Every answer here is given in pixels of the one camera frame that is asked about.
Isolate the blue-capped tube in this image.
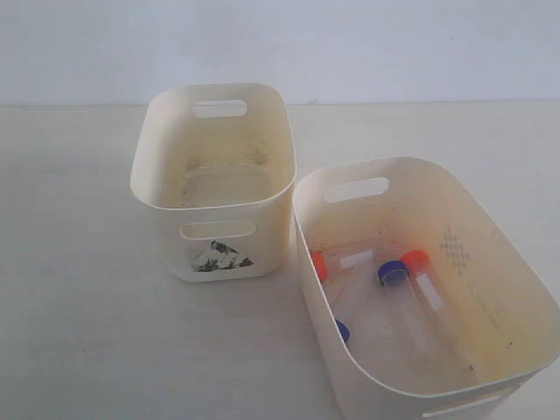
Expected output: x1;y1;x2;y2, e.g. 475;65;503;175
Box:
377;260;431;359
335;319;350;344

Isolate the orange-capped tube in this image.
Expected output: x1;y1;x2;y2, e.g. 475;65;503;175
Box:
400;249;451;333
311;244;375;284

